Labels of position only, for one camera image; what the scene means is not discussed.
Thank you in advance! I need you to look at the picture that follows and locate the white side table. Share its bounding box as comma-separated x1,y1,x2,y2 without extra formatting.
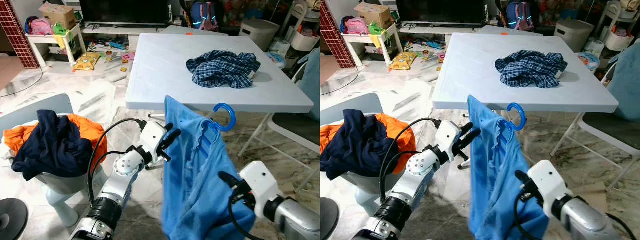
25,24,88,69
341,24,405,69

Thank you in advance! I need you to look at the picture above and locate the black television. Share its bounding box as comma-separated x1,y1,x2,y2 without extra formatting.
79,0,174,27
395,0,489,27

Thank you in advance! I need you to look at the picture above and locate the blue plastic hanger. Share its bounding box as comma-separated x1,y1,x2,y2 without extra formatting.
494,102,528,153
199,102,237,155

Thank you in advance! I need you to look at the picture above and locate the orange garment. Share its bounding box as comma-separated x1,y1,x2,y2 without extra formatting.
2,113,109,173
320,113,417,176

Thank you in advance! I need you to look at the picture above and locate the white TV console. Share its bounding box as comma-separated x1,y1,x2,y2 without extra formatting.
397,22,488,51
81,22,173,52

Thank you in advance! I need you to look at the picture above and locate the blue backpack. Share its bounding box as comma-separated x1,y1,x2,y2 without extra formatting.
189,1,220,32
505,1,536,32

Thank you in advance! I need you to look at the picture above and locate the red brick pattern pillar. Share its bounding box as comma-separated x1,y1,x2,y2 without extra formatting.
320,0,357,69
0,0,40,70

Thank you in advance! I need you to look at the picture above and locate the yellow toy mat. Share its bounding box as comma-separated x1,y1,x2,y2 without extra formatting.
389,51,419,71
73,51,102,71

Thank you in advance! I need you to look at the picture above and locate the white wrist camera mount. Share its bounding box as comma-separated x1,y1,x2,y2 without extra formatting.
138,120,168,164
238,160,284,219
434,120,463,164
526,160,574,219

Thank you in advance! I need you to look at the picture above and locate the light blue garment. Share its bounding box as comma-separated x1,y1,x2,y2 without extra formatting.
467,94,551,240
161,95,257,240

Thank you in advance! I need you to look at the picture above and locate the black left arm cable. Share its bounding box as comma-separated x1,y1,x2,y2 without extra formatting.
378,117,442,207
87,118,149,207

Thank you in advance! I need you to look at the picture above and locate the black round base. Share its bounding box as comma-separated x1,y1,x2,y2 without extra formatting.
0,198,29,240
320,197,341,240

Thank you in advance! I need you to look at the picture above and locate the blue plaid shirt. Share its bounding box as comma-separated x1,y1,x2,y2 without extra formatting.
494,49,569,90
186,49,262,90

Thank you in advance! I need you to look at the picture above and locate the white round bin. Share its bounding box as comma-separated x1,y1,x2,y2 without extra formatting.
554,19,596,53
238,19,281,52

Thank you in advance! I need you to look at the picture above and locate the light blue cloth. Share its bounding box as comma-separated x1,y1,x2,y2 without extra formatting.
299,47,321,122
606,41,640,122

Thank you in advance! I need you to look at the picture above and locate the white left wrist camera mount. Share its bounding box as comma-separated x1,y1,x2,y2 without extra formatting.
434,120,463,164
138,120,168,164

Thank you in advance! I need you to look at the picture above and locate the pink bag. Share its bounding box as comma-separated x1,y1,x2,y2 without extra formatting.
341,16,370,36
26,16,54,36

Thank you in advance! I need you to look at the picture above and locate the white folding table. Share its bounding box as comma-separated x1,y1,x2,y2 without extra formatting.
432,32,620,121
125,32,315,121

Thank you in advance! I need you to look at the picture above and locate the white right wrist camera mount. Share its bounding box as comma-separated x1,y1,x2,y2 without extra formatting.
238,160,284,219
526,160,574,219

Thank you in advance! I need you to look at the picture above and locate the cardboard box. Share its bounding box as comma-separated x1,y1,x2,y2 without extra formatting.
354,2,394,30
38,2,77,30

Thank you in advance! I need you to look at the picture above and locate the white shelf cart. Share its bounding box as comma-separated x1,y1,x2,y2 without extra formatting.
280,0,321,52
595,0,640,52

